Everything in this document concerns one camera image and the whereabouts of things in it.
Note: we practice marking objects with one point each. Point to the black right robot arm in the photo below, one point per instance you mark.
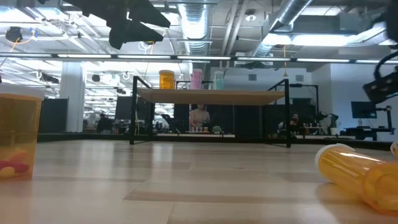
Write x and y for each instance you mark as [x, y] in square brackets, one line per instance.
[393, 18]

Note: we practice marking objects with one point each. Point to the black partition panel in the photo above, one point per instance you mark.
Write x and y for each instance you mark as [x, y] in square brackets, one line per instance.
[54, 112]

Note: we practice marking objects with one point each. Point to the silver ribbed ventilation duct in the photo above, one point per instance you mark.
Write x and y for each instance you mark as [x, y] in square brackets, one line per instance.
[289, 12]
[194, 25]

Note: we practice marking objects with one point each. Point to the green pill bottle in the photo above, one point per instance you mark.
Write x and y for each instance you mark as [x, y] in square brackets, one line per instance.
[218, 81]

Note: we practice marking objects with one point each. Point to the dark background desk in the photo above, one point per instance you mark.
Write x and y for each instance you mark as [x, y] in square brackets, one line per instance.
[367, 130]

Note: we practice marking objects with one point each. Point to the dark background monitor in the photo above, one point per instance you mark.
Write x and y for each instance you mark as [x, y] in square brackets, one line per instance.
[363, 109]

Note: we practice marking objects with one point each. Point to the medium orange pill bottle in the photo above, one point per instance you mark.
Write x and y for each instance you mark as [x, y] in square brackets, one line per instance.
[18, 124]
[351, 169]

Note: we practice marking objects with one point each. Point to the person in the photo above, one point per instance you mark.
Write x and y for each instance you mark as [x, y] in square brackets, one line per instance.
[104, 124]
[293, 119]
[199, 118]

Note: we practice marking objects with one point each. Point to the wooden shelf with black legs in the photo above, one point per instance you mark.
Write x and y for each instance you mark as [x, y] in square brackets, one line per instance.
[211, 97]

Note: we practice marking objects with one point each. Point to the long overhead light bar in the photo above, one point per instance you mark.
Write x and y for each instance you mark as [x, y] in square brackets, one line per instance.
[202, 58]

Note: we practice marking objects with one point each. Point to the pink pill bottle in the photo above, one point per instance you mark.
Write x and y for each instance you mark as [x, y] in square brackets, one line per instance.
[196, 81]

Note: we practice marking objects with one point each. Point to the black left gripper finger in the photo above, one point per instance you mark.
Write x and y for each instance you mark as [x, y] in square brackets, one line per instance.
[133, 32]
[146, 14]

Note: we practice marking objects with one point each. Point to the large orange pill bottle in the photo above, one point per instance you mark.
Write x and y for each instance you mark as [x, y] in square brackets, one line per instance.
[167, 81]

